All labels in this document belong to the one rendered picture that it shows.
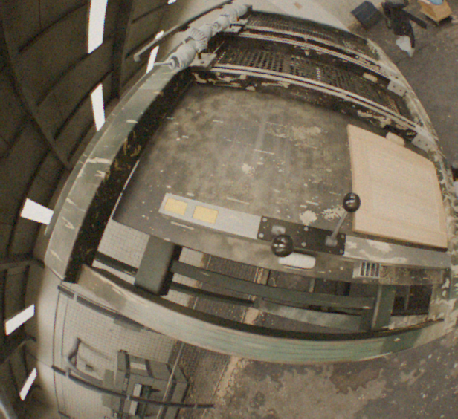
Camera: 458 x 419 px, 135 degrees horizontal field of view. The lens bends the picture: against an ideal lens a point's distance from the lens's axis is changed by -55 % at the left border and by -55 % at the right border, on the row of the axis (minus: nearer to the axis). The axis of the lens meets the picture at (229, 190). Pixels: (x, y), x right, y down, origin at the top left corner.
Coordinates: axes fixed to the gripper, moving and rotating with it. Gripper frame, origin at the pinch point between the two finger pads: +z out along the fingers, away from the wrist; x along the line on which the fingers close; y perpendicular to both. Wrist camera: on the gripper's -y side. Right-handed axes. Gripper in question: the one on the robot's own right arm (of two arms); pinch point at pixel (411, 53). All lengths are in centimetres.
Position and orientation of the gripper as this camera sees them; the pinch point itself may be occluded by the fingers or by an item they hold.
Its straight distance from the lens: 83.8
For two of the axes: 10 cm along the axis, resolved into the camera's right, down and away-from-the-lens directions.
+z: 5.4, 4.8, 6.8
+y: -7.9, 0.2, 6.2
